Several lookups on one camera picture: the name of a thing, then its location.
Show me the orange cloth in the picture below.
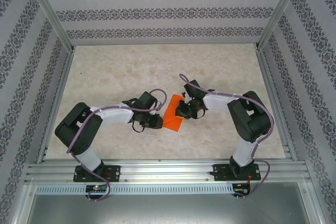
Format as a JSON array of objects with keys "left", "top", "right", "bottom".
[{"left": 162, "top": 94, "right": 186, "bottom": 132}]

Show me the grey metal shelf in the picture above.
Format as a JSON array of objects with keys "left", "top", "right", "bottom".
[{"left": 15, "top": 183, "right": 323, "bottom": 224}]

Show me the black right gripper cable loop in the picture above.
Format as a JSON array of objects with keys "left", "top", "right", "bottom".
[{"left": 190, "top": 108, "right": 206, "bottom": 120}]

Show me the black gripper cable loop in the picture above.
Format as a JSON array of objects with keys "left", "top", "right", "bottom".
[
  {"left": 190, "top": 108, "right": 206, "bottom": 120},
  {"left": 131, "top": 121, "right": 148, "bottom": 133}
]

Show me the black left gripper cable loop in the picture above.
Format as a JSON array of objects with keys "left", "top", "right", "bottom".
[{"left": 131, "top": 121, "right": 148, "bottom": 133}]

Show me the aluminium mounting rail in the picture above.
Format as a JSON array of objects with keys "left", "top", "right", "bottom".
[{"left": 25, "top": 158, "right": 312, "bottom": 184}]

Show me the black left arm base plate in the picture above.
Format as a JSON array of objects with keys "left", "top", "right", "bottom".
[{"left": 73, "top": 165, "right": 121, "bottom": 183}]

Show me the slotted grey cable duct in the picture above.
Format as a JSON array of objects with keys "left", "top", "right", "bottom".
[{"left": 35, "top": 184, "right": 249, "bottom": 195}]

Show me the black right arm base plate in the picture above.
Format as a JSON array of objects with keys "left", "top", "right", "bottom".
[{"left": 213, "top": 163, "right": 261, "bottom": 182}]

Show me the aluminium side rail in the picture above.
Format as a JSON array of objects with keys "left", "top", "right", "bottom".
[
  {"left": 255, "top": 47, "right": 299, "bottom": 161},
  {"left": 35, "top": 47, "right": 77, "bottom": 164}
]

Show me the aluminium frame post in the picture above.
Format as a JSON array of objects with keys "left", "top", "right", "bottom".
[
  {"left": 255, "top": 0, "right": 307, "bottom": 51},
  {"left": 20, "top": 0, "right": 76, "bottom": 53}
]

